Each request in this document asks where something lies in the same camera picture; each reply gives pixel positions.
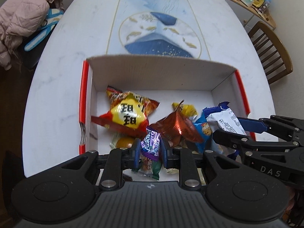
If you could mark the white blue snack packet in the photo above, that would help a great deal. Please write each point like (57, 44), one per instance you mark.
(223, 118)

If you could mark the clear red candy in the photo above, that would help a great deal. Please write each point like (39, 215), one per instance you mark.
(146, 166)

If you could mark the cream patterned snack packet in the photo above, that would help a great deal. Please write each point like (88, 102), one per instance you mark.
(184, 161)

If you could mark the white cardboard box red trim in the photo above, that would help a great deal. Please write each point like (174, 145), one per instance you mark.
(197, 82)

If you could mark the small yellow snack packet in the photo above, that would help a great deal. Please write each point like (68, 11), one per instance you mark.
(188, 111)

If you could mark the brown foil snack bag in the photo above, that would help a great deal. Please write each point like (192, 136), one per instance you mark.
(176, 127)

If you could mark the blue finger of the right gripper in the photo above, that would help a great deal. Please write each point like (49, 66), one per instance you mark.
(251, 125)
(232, 140)

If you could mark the purple candy wrapper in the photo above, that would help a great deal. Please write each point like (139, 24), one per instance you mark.
(150, 145)

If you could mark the blue white bag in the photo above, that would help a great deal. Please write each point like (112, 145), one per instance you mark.
(51, 20)

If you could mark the person's right hand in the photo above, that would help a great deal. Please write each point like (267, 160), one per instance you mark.
(290, 203)

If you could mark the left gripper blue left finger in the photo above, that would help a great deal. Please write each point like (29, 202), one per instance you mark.
(135, 152)

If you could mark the green snack bar wrapper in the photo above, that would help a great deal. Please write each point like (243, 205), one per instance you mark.
(157, 165)

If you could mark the orange egg yolk pastry packet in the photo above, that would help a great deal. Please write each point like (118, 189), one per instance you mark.
(121, 141)

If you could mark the wooden side cabinet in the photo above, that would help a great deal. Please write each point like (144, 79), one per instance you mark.
(250, 12)

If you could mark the wooden chair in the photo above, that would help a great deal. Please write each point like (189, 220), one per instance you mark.
(275, 59)

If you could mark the pink puffer jacket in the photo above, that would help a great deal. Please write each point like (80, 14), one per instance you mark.
(19, 19)

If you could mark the red yellow chip bag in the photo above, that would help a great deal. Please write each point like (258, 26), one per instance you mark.
(128, 113)

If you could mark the blue cookie packet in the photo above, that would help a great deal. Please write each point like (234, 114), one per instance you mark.
(205, 132)

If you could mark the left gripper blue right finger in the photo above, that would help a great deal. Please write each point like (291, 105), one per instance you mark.
(166, 154)

